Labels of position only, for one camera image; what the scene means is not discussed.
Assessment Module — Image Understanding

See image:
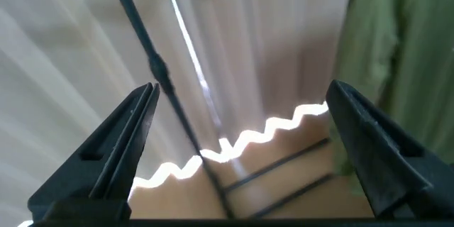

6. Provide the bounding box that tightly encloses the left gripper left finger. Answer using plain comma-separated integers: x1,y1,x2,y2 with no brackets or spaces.
27,82,160,221

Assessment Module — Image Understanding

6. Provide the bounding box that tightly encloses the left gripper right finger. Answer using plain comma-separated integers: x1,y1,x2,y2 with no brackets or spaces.
325,79,454,219

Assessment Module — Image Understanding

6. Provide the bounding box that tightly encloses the green long-sleeved shirt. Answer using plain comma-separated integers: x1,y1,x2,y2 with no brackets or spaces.
328,0,454,196

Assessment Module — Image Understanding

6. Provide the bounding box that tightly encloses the black clothes rack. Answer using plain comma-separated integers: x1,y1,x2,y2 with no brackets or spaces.
105,0,334,220

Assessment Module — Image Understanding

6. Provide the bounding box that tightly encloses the beige curtain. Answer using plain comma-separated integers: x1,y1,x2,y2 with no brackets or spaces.
0,0,355,221

